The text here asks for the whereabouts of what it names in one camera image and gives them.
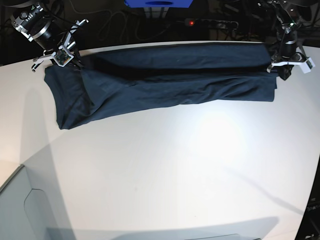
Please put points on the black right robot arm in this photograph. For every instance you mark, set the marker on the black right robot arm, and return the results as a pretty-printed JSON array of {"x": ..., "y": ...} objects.
[{"x": 29, "y": 12}]

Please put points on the blue box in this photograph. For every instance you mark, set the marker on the blue box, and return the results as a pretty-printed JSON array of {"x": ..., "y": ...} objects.
[{"x": 158, "y": 3}]

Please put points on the dark blue T-shirt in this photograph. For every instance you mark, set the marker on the dark blue T-shirt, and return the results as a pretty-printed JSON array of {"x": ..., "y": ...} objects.
[{"x": 118, "y": 82}]

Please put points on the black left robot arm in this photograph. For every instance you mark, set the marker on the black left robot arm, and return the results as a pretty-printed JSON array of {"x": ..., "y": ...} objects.
[{"x": 294, "y": 22}]

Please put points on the black power strip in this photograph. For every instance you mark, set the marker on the black power strip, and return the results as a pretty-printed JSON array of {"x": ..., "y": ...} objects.
[{"x": 211, "y": 23}]

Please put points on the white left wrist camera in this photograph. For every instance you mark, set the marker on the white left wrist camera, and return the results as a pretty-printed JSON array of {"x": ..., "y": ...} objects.
[{"x": 307, "y": 65}]

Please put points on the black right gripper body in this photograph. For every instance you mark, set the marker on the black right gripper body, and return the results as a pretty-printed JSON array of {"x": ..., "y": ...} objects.
[{"x": 48, "y": 35}]

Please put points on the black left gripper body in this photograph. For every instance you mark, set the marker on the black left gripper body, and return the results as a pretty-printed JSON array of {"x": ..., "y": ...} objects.
[{"x": 288, "y": 54}]

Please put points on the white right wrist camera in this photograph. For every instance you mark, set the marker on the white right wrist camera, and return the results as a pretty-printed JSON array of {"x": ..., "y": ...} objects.
[{"x": 62, "y": 57}]

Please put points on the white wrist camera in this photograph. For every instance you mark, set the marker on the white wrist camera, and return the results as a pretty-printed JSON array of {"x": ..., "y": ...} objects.
[
  {"x": 307, "y": 65},
  {"x": 62, "y": 57}
]

